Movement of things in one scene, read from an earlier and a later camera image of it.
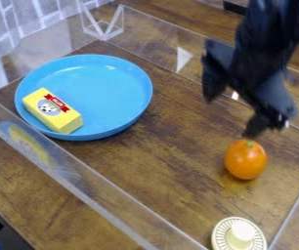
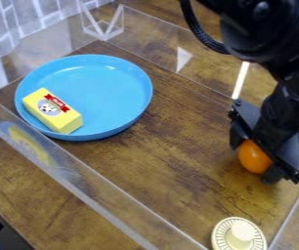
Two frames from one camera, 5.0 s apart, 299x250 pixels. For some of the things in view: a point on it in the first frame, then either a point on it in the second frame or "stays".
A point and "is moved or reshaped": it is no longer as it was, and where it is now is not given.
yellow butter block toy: [53, 110] stays
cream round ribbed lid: [236, 233] stays
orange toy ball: [245, 159] is moved or reshaped
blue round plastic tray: [104, 88] stays
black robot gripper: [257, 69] -> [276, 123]
